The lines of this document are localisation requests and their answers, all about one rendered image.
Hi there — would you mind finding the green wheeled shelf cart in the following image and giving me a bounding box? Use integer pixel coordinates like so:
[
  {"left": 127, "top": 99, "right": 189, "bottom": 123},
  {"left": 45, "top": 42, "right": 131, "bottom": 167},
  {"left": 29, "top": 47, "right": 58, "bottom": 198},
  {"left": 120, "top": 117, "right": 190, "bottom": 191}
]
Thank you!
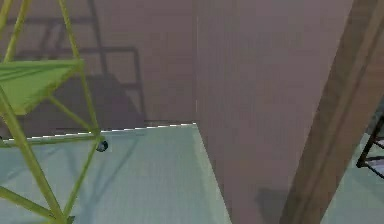
[{"left": 0, "top": 0, "right": 109, "bottom": 224}]

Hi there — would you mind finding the brown wooden door frame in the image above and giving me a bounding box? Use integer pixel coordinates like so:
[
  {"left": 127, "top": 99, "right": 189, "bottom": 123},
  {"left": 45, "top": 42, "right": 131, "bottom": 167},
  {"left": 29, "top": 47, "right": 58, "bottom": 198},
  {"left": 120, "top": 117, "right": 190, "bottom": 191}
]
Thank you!
[{"left": 279, "top": 0, "right": 384, "bottom": 224}]

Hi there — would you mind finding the black metal frame furniture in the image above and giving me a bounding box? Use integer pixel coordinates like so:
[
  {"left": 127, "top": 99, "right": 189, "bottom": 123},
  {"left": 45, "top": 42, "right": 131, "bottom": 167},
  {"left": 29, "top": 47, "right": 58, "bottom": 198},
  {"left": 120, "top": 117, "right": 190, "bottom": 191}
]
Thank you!
[{"left": 355, "top": 114, "right": 384, "bottom": 180}]

